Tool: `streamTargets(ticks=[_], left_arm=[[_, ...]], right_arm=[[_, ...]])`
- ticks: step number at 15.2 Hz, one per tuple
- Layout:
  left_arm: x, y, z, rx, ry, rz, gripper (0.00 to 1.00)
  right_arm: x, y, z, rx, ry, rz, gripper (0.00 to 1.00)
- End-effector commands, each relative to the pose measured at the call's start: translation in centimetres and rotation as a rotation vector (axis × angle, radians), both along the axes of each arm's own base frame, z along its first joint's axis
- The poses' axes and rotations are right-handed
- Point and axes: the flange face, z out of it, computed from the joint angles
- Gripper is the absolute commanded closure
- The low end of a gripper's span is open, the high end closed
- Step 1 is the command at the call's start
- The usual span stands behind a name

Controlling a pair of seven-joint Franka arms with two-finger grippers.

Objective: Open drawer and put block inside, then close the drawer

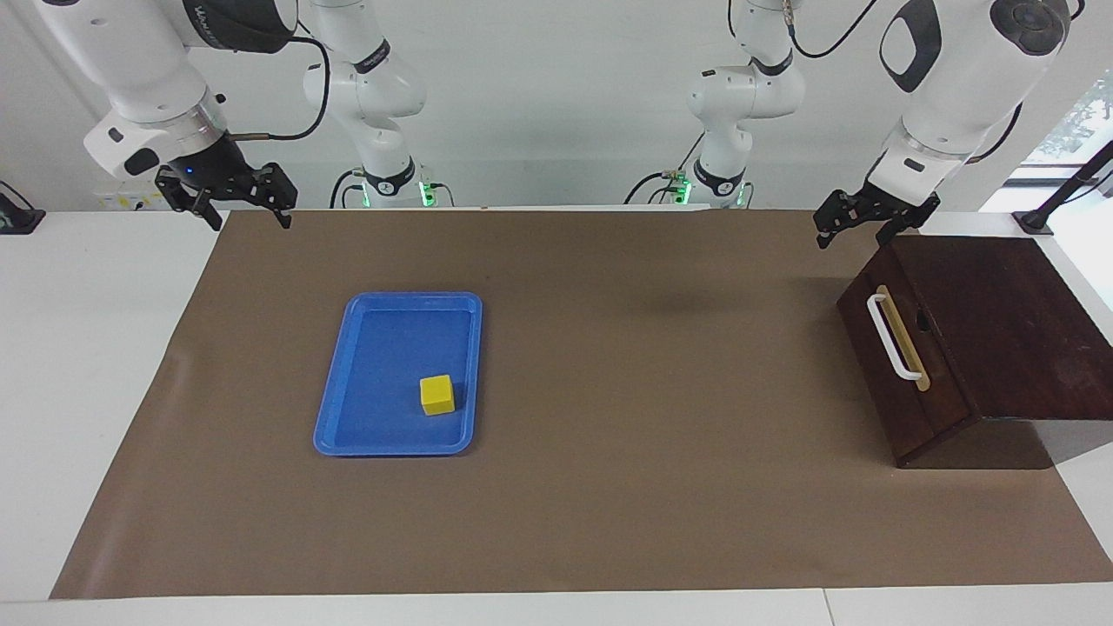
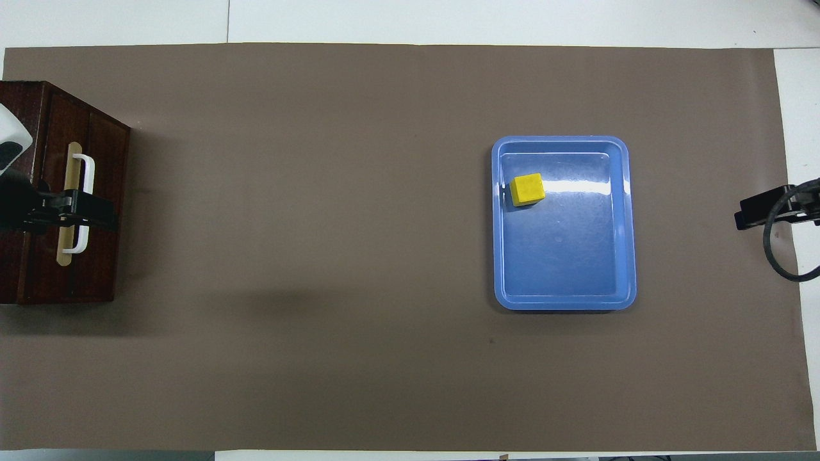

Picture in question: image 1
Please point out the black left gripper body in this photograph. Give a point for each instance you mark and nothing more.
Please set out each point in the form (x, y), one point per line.
(887, 211)

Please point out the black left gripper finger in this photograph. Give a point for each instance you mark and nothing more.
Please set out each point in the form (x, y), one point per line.
(836, 211)
(896, 231)

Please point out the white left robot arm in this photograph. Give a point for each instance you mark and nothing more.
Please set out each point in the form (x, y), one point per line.
(956, 78)

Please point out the black desk mount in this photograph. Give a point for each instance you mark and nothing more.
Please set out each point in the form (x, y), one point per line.
(17, 217)

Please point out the black clamp stand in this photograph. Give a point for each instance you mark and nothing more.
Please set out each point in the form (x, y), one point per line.
(1065, 191)

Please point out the yellow cube block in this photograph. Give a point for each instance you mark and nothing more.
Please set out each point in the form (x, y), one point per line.
(437, 396)

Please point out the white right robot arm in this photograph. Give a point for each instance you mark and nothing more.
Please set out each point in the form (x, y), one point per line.
(139, 69)

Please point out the window with greenery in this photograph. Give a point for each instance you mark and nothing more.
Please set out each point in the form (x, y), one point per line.
(1074, 122)

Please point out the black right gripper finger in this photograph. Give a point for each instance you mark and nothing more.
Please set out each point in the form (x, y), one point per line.
(274, 187)
(187, 196)

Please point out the blue plastic tray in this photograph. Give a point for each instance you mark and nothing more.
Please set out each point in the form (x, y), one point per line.
(383, 365)

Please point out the dark wooden drawer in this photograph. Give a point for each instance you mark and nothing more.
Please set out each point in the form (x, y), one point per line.
(943, 400)

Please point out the white wall socket strip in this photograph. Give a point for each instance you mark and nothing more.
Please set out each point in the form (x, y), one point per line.
(126, 196)

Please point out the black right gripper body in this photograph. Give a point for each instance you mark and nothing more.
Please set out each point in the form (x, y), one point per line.
(213, 169)

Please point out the brown table mat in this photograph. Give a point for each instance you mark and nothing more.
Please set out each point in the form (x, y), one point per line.
(609, 478)

